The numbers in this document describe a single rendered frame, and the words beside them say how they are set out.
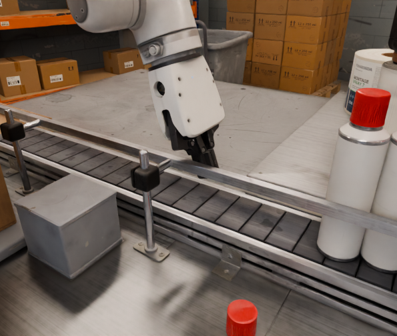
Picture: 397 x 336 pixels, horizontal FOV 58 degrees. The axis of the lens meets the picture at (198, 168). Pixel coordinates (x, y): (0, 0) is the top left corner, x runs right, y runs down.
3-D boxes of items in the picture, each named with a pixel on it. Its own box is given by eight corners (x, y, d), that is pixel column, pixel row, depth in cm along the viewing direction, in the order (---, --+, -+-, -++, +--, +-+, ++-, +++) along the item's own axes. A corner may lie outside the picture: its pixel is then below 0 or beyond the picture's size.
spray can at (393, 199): (396, 247, 46) (448, 90, 36) (412, 276, 41) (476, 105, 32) (354, 243, 47) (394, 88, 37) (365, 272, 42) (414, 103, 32)
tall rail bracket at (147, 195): (181, 233, 56) (179, 137, 49) (152, 260, 51) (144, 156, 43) (165, 227, 58) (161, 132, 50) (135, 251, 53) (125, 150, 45)
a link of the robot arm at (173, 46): (169, 32, 42) (177, 57, 43) (208, 25, 48) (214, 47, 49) (122, 51, 47) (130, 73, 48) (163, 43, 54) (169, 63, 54)
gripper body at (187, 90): (169, 51, 42) (196, 140, 45) (213, 41, 50) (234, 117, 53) (127, 67, 47) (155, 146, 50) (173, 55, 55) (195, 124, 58)
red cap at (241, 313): (249, 348, 39) (251, 327, 37) (221, 335, 40) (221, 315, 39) (259, 325, 41) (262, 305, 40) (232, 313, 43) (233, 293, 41)
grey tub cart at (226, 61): (192, 109, 373) (191, 9, 329) (249, 118, 349) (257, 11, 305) (146, 139, 302) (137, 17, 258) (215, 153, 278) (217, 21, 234)
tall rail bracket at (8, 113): (59, 182, 71) (42, 101, 63) (26, 198, 65) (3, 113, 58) (49, 177, 72) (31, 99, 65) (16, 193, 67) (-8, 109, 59)
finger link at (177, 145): (164, 141, 45) (191, 156, 49) (174, 87, 48) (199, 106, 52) (157, 142, 46) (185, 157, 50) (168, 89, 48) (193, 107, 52)
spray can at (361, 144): (365, 248, 46) (409, 91, 36) (349, 269, 42) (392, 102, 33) (326, 231, 49) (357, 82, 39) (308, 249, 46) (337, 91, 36)
